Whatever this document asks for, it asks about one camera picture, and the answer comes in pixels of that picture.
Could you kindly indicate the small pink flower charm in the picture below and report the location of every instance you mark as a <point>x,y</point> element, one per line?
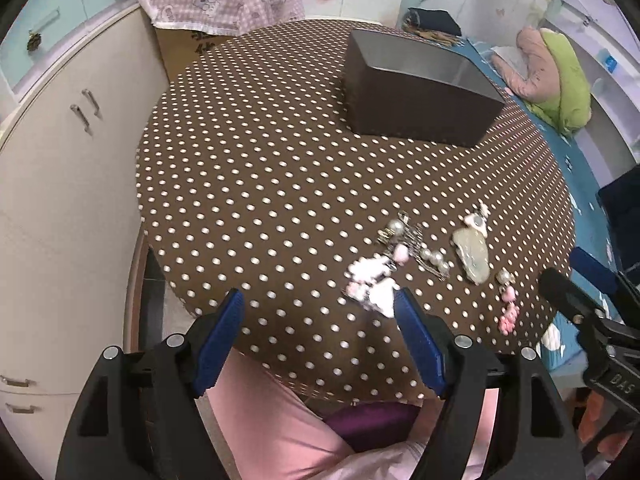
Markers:
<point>400,255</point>

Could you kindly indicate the white bedside shelf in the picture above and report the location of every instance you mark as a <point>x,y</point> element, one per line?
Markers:
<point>615,60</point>

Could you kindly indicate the pink green pillow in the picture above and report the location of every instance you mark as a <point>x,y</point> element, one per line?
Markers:
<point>565,75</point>

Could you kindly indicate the mint green drawers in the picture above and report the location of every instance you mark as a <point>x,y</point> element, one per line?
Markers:
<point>45,15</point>

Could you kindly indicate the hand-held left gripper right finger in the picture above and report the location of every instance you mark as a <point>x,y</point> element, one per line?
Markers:
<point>420,340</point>

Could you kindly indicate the pearl drop earrings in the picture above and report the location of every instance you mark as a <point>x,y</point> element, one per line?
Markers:
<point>434,258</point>

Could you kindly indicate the person's pink trousers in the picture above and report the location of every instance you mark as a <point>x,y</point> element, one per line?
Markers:
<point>260,425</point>

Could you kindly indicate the purple cushion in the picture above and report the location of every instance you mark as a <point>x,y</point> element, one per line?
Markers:
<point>370,425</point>

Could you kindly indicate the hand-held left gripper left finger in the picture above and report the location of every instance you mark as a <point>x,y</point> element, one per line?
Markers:
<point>220,345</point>

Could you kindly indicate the pink white brooch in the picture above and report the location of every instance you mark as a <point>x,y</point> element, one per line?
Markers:
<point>472,220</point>

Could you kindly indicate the pale green jade pendant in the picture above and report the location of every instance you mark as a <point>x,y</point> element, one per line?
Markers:
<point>470,255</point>

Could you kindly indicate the gold pearl hair clip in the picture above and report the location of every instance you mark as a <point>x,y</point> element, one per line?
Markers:
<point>397,226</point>

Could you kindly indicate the brown cardboard box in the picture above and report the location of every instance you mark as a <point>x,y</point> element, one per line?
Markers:
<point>175,50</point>

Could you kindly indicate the pine cone drawer knob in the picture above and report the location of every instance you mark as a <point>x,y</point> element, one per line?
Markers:
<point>34,40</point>

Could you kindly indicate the pink pearl dangle earring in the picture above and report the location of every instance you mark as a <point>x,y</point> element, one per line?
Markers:
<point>507,317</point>

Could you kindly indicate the teal bed sheet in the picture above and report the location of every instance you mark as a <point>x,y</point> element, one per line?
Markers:
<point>575,160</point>

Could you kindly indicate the round polka dot table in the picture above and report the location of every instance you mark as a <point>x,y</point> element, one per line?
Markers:
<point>250,185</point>

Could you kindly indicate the dark blue garment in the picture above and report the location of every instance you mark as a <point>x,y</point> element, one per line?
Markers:
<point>622,200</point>

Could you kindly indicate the folded dark clothes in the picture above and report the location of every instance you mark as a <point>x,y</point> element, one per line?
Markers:
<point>432,22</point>

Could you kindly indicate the cream cabinet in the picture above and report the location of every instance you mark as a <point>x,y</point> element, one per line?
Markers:
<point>60,210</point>

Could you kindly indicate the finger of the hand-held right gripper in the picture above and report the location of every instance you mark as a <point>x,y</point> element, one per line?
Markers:
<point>592,267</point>
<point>565,292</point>

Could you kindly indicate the brown metal-lined box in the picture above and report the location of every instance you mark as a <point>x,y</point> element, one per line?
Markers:
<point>415,110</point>

